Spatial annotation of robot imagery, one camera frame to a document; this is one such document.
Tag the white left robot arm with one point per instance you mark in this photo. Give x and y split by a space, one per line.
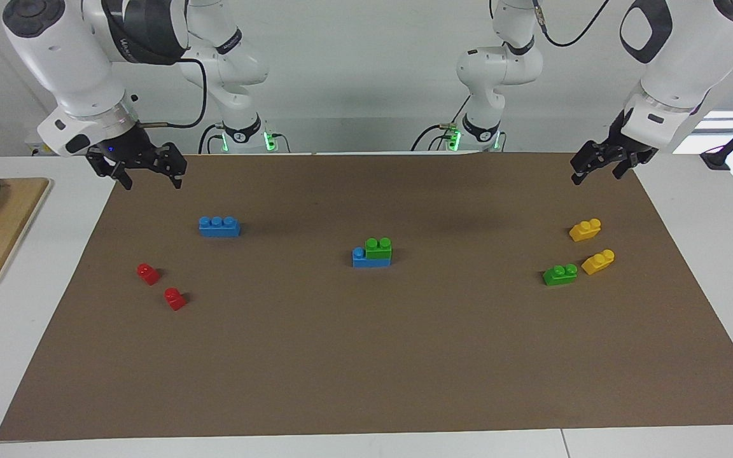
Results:
691 63

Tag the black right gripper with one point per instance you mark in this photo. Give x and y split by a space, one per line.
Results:
126 147

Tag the yellow two-stud toy block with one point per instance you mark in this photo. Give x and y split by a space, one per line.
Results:
597 262
585 231

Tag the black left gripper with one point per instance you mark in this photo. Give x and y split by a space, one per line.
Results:
621 147

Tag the green two-stud toy block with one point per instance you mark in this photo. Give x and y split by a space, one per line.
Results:
560 275
379 248

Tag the brown table mat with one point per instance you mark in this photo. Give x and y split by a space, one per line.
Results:
366 356

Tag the red one-stud toy block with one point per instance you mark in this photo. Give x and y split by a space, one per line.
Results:
148 274
175 299

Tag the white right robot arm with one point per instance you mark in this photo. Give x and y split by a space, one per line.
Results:
61 57

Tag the blue three-stud toy block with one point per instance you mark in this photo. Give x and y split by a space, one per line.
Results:
361 259
219 228

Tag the white cardboard box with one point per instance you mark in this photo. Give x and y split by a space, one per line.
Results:
34 145

